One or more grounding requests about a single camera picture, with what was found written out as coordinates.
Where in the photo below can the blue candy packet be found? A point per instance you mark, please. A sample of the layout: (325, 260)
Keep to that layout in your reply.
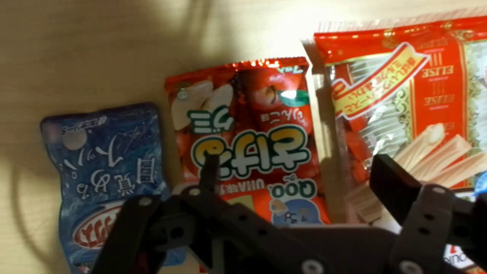
(100, 162)

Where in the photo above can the small red snack packet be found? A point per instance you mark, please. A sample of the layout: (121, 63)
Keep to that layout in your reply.
(252, 101)

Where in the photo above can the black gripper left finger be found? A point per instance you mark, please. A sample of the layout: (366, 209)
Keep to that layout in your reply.
(137, 229)

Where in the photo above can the big red snack packet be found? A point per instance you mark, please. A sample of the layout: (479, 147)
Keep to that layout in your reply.
(405, 101)

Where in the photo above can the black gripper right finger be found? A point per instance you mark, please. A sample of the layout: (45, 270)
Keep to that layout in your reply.
(426, 214)

